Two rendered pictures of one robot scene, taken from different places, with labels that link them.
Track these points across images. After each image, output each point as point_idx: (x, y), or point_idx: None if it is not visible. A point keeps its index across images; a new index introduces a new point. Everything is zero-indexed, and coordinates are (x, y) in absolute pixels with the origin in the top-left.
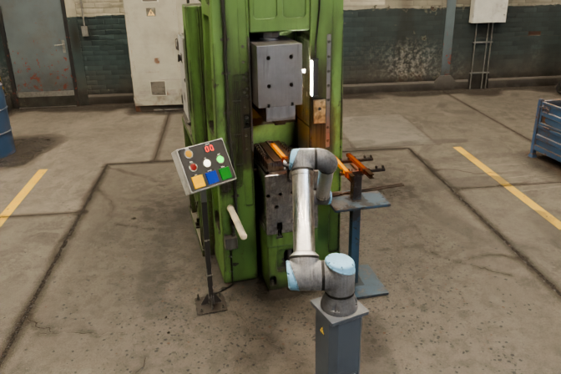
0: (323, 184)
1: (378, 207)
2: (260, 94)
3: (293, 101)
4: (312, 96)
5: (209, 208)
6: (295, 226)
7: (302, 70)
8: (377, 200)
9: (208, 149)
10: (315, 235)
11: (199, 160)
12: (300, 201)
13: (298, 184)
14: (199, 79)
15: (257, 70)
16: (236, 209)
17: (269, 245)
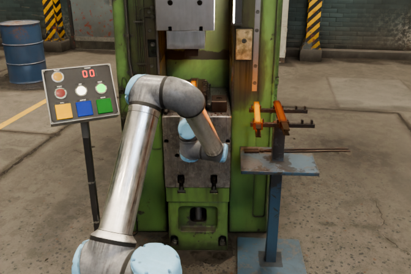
0: (196, 133)
1: (301, 175)
2: (158, 13)
3: (202, 25)
4: (233, 23)
5: None
6: (108, 189)
7: None
8: (304, 166)
9: (86, 74)
10: (226, 196)
11: (70, 86)
12: (123, 153)
13: (126, 127)
14: None
15: None
16: None
17: (168, 199)
